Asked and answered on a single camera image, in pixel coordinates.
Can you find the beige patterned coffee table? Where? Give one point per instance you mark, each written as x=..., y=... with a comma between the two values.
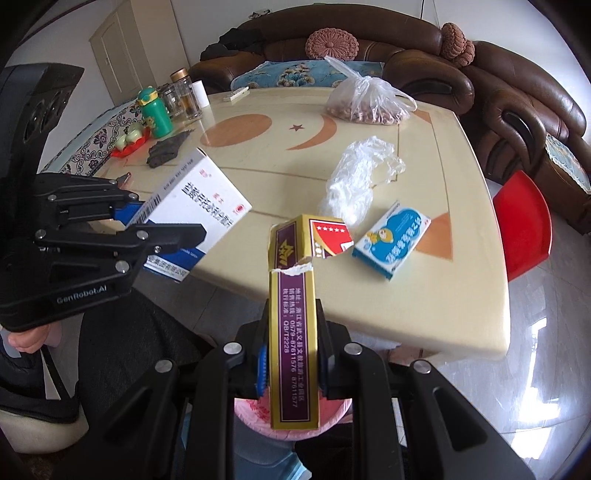
x=279, y=148

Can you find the brown leather armchair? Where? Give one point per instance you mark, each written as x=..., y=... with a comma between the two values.
x=517, y=106

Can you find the dark grey rag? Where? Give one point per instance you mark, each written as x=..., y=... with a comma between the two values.
x=165, y=150

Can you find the red plastic chair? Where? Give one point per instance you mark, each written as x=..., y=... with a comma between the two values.
x=525, y=224

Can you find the red plate with fruit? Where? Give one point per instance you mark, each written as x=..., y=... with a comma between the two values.
x=134, y=137

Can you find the green kids water bottle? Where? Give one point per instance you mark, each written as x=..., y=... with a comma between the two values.
x=154, y=112

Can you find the pink cushion on sofa arm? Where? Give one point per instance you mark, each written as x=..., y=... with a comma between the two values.
x=456, y=48

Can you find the plastic bag of peanuts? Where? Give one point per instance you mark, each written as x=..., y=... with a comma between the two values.
x=367, y=99

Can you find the beige wardrobe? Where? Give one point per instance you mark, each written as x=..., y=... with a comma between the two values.
x=136, y=46

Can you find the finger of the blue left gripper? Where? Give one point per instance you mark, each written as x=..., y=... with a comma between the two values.
x=125, y=214

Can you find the glass tea bottle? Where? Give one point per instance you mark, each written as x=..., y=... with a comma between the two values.
x=183, y=87

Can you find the white cup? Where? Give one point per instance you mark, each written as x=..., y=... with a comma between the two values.
x=200, y=94

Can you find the red gold cigarette box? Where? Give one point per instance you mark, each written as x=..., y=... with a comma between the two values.
x=296, y=404

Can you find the dark clothes on sofa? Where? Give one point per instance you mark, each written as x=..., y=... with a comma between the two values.
x=234, y=41

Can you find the blue floral sofa cover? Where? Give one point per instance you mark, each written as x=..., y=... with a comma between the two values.
x=297, y=73

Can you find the blue armchair seat cover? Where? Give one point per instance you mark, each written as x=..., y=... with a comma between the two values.
x=561, y=156

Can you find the brown leather long sofa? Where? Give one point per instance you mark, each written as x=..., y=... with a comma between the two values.
x=410, y=49

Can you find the clear plastic bag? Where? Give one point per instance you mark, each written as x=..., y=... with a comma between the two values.
x=364, y=165

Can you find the pink round cushion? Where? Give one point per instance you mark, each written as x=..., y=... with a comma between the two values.
x=332, y=42

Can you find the person left hand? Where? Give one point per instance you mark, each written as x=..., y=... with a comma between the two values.
x=32, y=340

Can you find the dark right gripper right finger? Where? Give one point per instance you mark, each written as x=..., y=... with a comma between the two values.
x=322, y=348

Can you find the smartphone with red case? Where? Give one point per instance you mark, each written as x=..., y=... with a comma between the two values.
x=123, y=179

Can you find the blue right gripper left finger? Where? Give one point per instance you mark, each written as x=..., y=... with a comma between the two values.
x=262, y=365

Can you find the white remote control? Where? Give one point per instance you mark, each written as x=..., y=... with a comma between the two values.
x=235, y=95

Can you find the glass jar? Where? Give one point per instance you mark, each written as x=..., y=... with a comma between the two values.
x=171, y=100

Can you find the black white patterned cloth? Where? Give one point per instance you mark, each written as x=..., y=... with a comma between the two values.
x=87, y=152

